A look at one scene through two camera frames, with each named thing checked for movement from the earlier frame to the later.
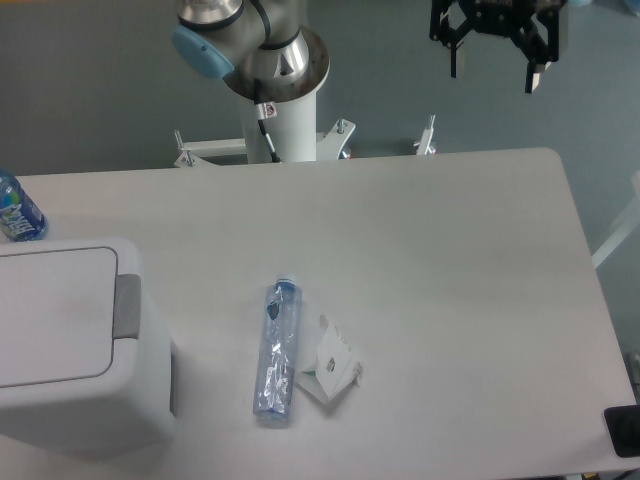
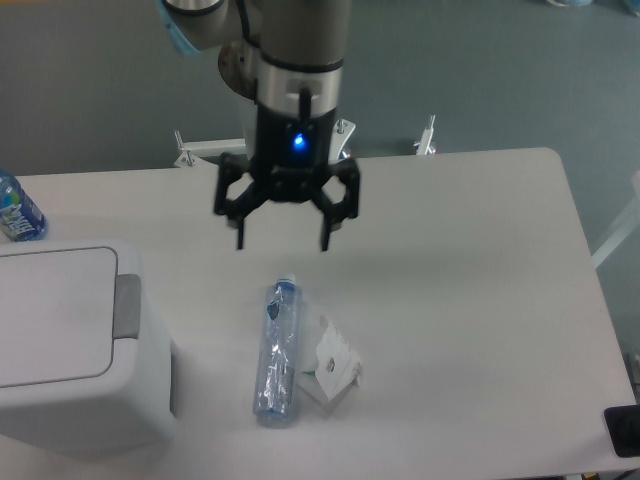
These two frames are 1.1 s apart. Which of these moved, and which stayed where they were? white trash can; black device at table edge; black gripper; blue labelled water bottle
Moved: black gripper
Stayed: white trash can; black device at table edge; blue labelled water bottle
